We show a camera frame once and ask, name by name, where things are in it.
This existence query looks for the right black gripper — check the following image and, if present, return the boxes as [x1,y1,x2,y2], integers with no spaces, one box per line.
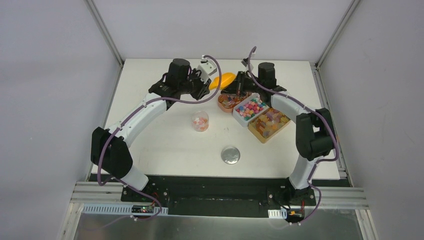
[221,71,265,97]

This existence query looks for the orange plastic scoop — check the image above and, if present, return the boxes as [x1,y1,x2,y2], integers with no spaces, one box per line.
[209,72,236,91]

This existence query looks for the clear plastic jar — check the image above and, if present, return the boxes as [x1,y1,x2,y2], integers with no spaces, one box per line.
[191,111,209,132]

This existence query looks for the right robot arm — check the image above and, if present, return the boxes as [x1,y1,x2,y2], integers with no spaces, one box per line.
[221,62,337,205]

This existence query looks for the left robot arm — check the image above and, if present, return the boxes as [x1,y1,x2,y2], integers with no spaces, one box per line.
[90,55,221,203]

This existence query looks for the grey star candy tin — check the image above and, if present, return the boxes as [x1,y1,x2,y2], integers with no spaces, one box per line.
[232,93,269,128]

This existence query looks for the pink oval lollipop tin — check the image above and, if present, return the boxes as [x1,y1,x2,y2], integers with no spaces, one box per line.
[217,93,251,114]

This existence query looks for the yellow gummy candy tin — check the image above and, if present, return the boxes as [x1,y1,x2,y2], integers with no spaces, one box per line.
[247,108,291,144]

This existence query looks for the silver round jar lid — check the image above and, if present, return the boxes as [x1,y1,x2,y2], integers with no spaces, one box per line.
[220,146,241,165]

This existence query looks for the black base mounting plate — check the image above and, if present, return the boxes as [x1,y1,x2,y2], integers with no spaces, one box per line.
[88,173,332,220]

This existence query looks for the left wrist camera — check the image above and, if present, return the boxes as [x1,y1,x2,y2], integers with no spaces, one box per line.
[197,60,218,82]

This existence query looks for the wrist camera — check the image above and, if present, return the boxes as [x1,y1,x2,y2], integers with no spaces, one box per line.
[241,57,253,69]
[197,60,218,82]

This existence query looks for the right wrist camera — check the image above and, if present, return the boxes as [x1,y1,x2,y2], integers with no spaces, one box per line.
[241,57,253,69]

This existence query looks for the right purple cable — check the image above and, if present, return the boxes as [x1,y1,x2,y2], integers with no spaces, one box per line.
[247,46,340,229]

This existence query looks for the purple cable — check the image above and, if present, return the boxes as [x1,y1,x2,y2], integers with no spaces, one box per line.
[247,46,340,229]
[79,54,223,231]

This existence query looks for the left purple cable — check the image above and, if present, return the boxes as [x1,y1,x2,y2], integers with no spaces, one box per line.
[79,54,223,231]

